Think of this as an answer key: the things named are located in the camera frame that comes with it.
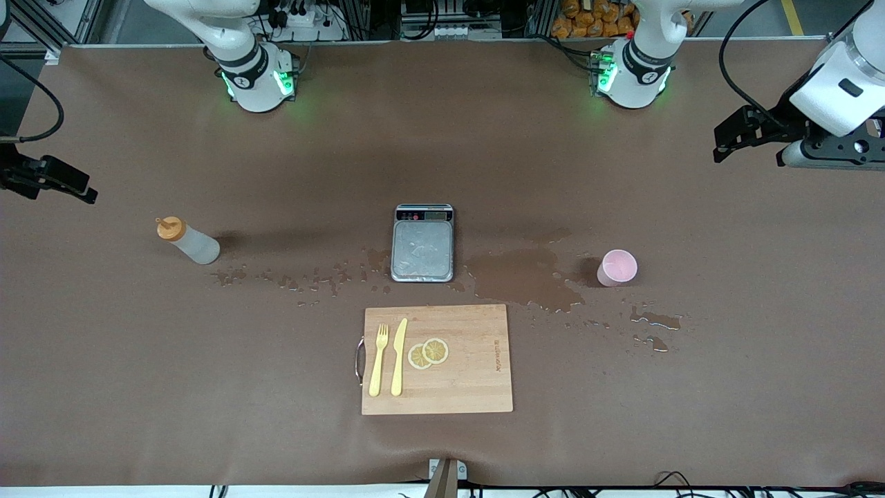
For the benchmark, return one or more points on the pile of orange packets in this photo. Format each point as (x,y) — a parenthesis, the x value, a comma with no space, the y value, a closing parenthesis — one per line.
(594,17)

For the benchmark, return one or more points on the pink plastic cup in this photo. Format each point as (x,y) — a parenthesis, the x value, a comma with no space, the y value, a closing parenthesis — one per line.
(617,267)

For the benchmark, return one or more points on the yellow plastic fork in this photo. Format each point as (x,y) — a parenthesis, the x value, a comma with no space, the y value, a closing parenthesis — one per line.
(377,366)

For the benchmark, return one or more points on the white power strip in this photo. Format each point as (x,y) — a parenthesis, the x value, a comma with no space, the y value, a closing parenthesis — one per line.
(304,21)

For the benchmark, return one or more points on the silver digital kitchen scale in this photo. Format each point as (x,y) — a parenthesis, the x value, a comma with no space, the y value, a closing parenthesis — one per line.
(422,249)

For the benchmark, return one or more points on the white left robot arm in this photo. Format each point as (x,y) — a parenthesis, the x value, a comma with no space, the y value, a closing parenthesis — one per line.
(636,76)

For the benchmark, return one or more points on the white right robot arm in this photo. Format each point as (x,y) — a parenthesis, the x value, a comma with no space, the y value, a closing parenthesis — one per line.
(252,83)

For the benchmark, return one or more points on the wooden cutting board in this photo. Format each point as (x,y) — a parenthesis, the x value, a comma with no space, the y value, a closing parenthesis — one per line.
(470,373)

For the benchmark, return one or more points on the lemon slice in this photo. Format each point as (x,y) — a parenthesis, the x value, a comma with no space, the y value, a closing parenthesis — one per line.
(437,350)
(416,357)

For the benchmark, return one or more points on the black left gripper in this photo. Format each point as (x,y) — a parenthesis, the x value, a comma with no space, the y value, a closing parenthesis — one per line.
(779,118)

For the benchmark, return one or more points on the aluminium frame profile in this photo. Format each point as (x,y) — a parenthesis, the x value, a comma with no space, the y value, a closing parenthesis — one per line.
(69,24)

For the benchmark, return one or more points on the table edge mounting bracket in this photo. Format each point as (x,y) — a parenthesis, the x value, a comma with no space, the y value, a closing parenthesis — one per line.
(446,477)

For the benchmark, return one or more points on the yellow plastic knife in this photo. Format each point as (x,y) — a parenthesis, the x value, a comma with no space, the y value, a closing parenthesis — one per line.
(398,360)

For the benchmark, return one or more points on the white terminal strip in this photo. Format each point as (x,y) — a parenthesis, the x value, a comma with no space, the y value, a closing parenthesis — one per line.
(449,31)

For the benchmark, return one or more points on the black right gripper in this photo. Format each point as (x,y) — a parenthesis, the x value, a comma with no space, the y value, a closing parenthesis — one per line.
(15,171)

